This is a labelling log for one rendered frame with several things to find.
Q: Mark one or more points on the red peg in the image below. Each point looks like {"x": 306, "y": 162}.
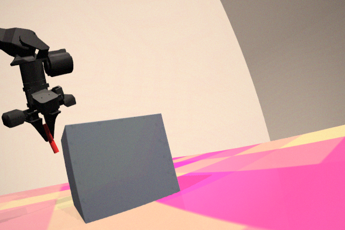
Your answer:
{"x": 50, "y": 139}

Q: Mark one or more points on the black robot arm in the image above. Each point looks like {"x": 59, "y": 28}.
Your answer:
{"x": 21, "y": 44}

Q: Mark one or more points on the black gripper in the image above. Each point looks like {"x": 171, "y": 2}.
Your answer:
{"x": 17, "y": 117}

